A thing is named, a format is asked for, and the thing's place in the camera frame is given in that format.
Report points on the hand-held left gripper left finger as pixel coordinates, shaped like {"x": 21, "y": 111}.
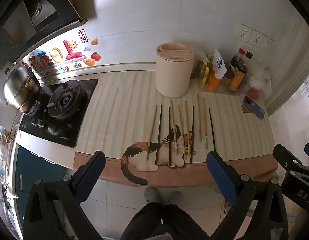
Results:
{"x": 94, "y": 166}

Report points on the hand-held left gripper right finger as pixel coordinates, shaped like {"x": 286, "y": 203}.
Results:
{"x": 219, "y": 175}

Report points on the dark wooden chopstick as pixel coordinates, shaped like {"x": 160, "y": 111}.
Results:
{"x": 159, "y": 135}
{"x": 169, "y": 135}
{"x": 212, "y": 130}
{"x": 192, "y": 135}

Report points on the light wooden chopstick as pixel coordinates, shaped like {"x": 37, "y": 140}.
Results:
{"x": 205, "y": 125}
{"x": 187, "y": 127}
{"x": 174, "y": 127}
{"x": 181, "y": 132}

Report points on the cream cylindrical utensil holder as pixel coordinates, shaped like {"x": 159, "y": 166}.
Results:
{"x": 172, "y": 77}

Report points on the frosted glass door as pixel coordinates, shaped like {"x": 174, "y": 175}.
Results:
{"x": 289, "y": 120}

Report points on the black glass gas stove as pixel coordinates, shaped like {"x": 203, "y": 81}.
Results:
{"x": 72, "y": 132}

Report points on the grey slipper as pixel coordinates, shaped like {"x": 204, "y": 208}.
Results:
{"x": 175, "y": 197}
{"x": 151, "y": 194}

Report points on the blue smartphone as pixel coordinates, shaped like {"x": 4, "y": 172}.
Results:
{"x": 254, "y": 108}

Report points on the brown card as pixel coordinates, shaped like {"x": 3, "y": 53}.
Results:
{"x": 244, "y": 109}

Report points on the teal kitchen cabinet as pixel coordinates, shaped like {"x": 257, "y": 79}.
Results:
{"x": 32, "y": 170}

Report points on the striped cat print mat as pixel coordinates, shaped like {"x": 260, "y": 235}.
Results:
{"x": 119, "y": 105}

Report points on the plastic bag with red item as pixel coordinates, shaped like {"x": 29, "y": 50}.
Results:
{"x": 257, "y": 85}

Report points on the clear plastic organizer tray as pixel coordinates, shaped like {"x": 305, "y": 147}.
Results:
{"x": 240, "y": 90}

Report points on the person's legs in black trousers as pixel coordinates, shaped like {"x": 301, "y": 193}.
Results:
{"x": 154, "y": 220}

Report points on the orange jar with black lid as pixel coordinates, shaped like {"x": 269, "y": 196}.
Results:
{"x": 238, "y": 78}

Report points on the orange bottle with white label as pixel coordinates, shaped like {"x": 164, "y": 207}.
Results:
{"x": 215, "y": 77}

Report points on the yellow packet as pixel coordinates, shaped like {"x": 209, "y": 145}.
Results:
{"x": 204, "y": 76}

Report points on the dark bottle with red cap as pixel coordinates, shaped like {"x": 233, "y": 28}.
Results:
{"x": 235, "y": 61}

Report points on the bottle with black cap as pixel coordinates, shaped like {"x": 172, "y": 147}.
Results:
{"x": 248, "y": 55}

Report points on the steel pot with lid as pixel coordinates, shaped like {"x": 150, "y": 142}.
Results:
{"x": 19, "y": 85}

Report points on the clear plastic bag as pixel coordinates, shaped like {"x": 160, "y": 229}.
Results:
{"x": 200, "y": 62}

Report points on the black range hood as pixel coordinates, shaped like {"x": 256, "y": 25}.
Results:
{"x": 59, "y": 2}

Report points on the gold ingot wall sticker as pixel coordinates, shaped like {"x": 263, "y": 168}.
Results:
{"x": 90, "y": 62}

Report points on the red fruit wall sticker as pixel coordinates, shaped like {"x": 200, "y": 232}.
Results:
{"x": 96, "y": 56}

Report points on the white wall socket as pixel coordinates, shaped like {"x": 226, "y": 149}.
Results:
{"x": 243, "y": 33}
{"x": 267, "y": 42}
{"x": 257, "y": 38}

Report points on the colourful letter wall sticker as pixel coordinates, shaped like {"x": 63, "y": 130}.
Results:
{"x": 67, "y": 52}

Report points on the red stamp wall sticker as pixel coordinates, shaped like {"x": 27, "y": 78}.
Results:
{"x": 82, "y": 36}

